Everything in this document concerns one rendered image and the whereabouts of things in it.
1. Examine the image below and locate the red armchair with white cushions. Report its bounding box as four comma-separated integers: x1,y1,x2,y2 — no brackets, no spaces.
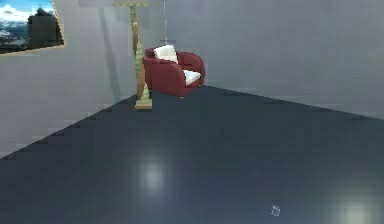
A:
142,44,206,99

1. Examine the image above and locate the framed mountain landscape picture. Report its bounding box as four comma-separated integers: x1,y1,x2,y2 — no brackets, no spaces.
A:
0,0,66,56

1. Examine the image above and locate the green and wooden floor lamp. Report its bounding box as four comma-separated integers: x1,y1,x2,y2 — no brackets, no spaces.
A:
112,0,154,111

